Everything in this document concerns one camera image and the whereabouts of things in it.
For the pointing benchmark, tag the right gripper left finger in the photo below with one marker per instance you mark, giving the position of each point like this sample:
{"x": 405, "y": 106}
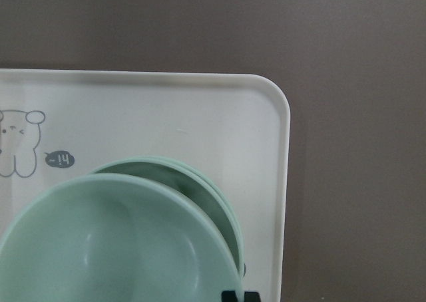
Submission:
{"x": 229, "y": 296}

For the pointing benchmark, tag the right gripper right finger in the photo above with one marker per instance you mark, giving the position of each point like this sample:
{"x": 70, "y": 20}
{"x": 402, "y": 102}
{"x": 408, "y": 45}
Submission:
{"x": 251, "y": 296}

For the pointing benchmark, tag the green bowl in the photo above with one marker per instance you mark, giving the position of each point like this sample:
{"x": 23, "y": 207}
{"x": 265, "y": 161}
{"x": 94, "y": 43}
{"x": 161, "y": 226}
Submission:
{"x": 112, "y": 237}
{"x": 194, "y": 185}

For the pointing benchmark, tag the cream serving tray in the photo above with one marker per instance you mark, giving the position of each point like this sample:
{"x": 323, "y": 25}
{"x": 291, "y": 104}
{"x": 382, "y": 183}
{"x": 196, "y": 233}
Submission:
{"x": 233, "y": 128}

